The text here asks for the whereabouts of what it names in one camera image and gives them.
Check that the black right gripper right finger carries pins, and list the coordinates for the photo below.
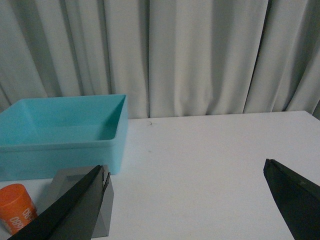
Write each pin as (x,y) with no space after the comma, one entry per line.
(297,199)

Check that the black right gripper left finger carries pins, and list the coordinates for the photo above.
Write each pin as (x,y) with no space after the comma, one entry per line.
(74,215)

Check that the orange cylinder with white digits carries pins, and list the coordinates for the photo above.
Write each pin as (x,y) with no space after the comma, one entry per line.
(16,207)

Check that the light blue plastic box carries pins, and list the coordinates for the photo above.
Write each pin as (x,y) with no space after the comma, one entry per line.
(39,136)

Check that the white pleated curtain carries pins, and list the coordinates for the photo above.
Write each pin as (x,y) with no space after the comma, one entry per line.
(172,58)

